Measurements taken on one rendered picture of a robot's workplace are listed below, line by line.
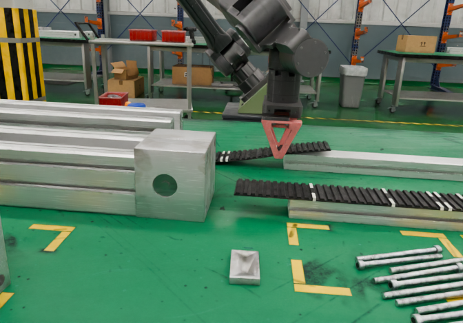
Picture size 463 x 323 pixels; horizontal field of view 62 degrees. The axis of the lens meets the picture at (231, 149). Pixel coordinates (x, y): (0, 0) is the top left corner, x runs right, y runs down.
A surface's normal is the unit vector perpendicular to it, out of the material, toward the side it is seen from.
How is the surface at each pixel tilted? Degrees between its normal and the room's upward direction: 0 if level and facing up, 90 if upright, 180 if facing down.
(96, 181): 90
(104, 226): 0
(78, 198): 90
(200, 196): 90
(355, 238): 0
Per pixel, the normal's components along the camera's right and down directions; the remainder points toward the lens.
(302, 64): 0.26, 0.30
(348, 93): -0.11, 0.36
